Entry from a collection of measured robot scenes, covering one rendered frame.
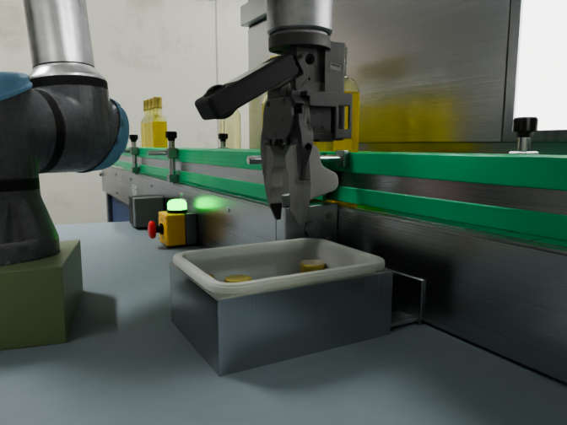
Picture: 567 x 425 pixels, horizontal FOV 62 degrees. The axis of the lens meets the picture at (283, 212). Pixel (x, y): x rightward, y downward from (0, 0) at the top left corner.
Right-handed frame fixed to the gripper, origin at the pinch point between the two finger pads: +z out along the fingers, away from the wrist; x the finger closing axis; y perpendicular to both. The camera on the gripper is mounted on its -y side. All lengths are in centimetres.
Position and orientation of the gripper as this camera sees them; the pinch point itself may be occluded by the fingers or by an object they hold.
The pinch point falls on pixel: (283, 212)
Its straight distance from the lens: 56.4
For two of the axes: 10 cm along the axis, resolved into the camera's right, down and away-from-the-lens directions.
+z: 0.0, 9.9, 1.4
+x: -4.7, -1.2, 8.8
